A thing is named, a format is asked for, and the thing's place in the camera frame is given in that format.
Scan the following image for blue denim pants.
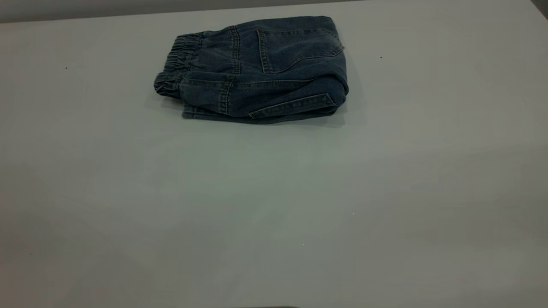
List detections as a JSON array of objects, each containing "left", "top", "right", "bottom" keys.
[{"left": 153, "top": 16, "right": 349, "bottom": 125}]

